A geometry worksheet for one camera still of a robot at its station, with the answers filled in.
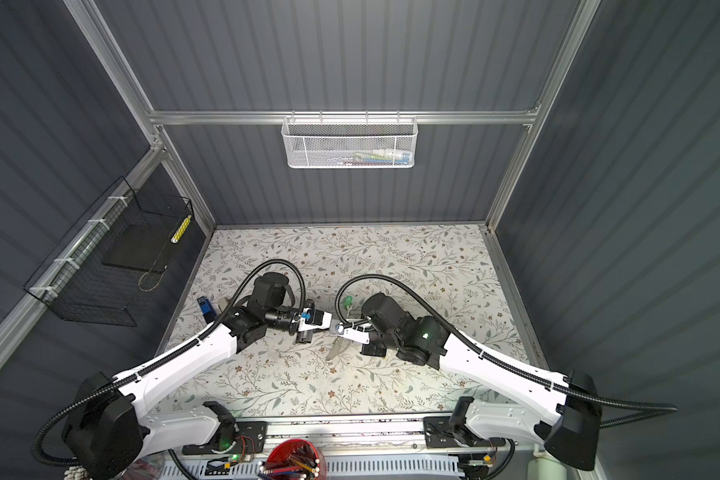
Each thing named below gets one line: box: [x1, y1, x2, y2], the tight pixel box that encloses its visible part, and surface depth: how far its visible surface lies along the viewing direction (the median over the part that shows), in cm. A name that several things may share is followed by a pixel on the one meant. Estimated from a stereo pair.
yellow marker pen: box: [170, 215, 192, 243], surface depth 83 cm
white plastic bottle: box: [527, 444, 567, 480], surface depth 65 cm
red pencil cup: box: [258, 439, 328, 480], surface depth 62 cm
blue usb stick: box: [197, 296, 217, 324], surface depth 98 cm
